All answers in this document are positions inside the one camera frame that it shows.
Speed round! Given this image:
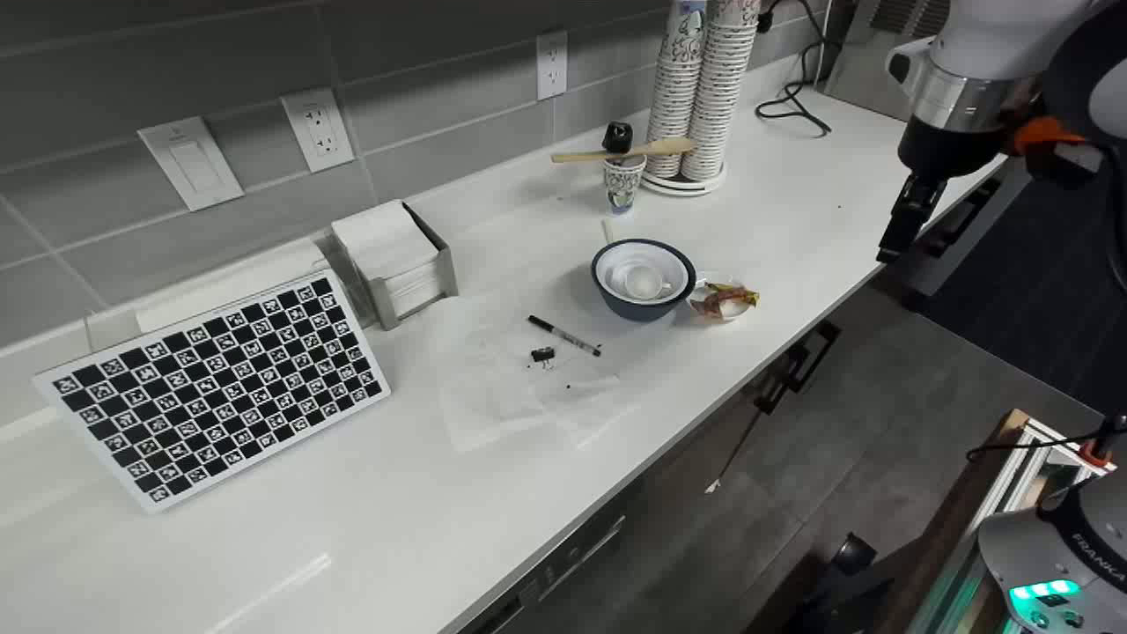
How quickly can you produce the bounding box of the translucent paper sheet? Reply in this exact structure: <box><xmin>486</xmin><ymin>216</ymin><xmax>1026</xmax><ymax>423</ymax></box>
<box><xmin>432</xmin><ymin>293</ymin><xmax>625</xmax><ymax>454</ymax></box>

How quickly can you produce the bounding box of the black marker pen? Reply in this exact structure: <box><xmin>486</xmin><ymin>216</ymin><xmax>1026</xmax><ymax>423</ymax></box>
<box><xmin>523</xmin><ymin>311</ymin><xmax>606</xmax><ymax>358</ymax></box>

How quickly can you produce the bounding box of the round white cup tray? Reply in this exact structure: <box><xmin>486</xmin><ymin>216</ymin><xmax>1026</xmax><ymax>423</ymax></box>
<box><xmin>637</xmin><ymin>159</ymin><xmax>731</xmax><ymax>201</ymax></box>

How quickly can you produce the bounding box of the black white checkerboard calibration board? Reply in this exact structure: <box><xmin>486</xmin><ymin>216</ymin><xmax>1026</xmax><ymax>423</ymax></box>
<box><xmin>34</xmin><ymin>272</ymin><xmax>395</xmax><ymax>518</ymax></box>

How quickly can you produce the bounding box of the white double wall outlet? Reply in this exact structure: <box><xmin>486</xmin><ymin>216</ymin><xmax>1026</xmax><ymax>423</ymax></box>
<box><xmin>279</xmin><ymin>85</ymin><xmax>359</xmax><ymax>174</ymax></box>

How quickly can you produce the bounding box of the small glass jar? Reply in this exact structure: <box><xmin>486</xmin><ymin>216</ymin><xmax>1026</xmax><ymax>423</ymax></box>
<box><xmin>597</xmin><ymin>150</ymin><xmax>650</xmax><ymax>218</ymax></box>

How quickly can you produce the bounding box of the white bowl dark blue outside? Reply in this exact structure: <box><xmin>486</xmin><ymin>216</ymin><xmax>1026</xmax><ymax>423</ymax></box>
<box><xmin>589</xmin><ymin>237</ymin><xmax>702</xmax><ymax>322</ymax></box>

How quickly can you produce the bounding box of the wooden cart frame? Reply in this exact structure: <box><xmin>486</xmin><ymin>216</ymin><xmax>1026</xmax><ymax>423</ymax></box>
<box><xmin>876</xmin><ymin>406</ymin><xmax>1112</xmax><ymax>634</ymax></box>

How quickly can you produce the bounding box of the black power cable with plug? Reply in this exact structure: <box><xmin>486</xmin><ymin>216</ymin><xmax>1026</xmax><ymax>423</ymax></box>
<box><xmin>750</xmin><ymin>0</ymin><xmax>839</xmax><ymax>137</ymax></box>

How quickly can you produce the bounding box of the tall paper cup stack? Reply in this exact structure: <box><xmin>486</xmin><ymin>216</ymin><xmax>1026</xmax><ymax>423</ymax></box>
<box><xmin>684</xmin><ymin>0</ymin><xmax>767</xmax><ymax>185</ymax></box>

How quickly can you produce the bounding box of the brown red snack packet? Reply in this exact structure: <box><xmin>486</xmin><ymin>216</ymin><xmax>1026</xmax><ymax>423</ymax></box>
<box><xmin>702</xmin><ymin>277</ymin><xmax>763</xmax><ymax>312</ymax></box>

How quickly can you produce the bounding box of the grey napkin dispenser box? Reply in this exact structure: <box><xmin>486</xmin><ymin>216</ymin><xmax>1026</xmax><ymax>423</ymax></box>
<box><xmin>328</xmin><ymin>196</ymin><xmax>461</xmax><ymax>332</ymax></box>

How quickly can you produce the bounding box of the black cabinet door handle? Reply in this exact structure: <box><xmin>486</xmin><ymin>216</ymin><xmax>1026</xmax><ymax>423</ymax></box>
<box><xmin>750</xmin><ymin>321</ymin><xmax>846</xmax><ymax>416</ymax></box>

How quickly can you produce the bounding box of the narrow white wall outlet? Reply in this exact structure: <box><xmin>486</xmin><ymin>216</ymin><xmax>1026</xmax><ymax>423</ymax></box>
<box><xmin>532</xmin><ymin>29</ymin><xmax>572</xmax><ymax>102</ymax></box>

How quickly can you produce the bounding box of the wooden stir stick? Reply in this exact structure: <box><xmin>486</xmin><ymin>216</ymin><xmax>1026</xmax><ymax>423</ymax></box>
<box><xmin>548</xmin><ymin>137</ymin><xmax>696</xmax><ymax>167</ymax></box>

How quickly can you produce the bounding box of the black ball-top stopper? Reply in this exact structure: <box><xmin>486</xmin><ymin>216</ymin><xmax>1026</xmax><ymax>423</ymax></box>
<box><xmin>597</xmin><ymin>119</ymin><xmax>637</xmax><ymax>159</ymax></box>

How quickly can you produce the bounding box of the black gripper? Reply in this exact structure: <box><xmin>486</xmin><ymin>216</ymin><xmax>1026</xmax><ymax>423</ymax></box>
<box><xmin>876</xmin><ymin>115</ymin><xmax>1001</xmax><ymax>263</ymax></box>

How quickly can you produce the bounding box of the white light switch plate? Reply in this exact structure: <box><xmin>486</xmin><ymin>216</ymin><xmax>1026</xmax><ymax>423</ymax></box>
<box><xmin>132</xmin><ymin>113</ymin><xmax>246</xmax><ymax>216</ymax></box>

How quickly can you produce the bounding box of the dark drawer handle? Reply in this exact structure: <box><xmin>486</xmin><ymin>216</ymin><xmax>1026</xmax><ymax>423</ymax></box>
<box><xmin>468</xmin><ymin>511</ymin><xmax>625</xmax><ymax>634</ymax></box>

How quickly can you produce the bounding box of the thin black cabinet handle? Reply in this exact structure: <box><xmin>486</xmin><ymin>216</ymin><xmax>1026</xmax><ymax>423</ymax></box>
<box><xmin>702</xmin><ymin>409</ymin><xmax>767</xmax><ymax>499</ymax></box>

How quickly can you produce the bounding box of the black caster wheel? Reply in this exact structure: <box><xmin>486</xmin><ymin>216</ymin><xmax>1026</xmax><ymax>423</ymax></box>
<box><xmin>828</xmin><ymin>528</ymin><xmax>880</xmax><ymax>576</ymax></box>

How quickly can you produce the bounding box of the shorter paper cup stack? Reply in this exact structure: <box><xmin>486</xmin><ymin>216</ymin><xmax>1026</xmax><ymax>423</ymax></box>
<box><xmin>645</xmin><ymin>0</ymin><xmax>711</xmax><ymax>178</ymax></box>

